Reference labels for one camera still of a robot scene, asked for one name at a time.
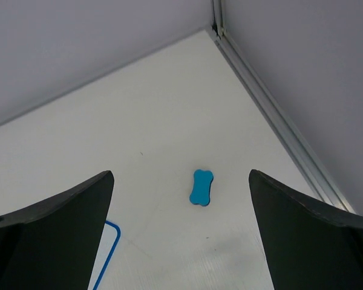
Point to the blue-framed small whiteboard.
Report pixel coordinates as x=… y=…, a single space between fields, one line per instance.
x=108 y=243

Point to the blue foam whiteboard eraser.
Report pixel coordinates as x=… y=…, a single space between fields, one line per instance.
x=201 y=189

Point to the right aluminium frame post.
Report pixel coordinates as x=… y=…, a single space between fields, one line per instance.
x=310 y=166

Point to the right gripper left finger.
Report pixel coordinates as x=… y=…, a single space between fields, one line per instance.
x=53 y=243

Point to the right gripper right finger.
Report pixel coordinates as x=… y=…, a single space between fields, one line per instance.
x=308 y=244

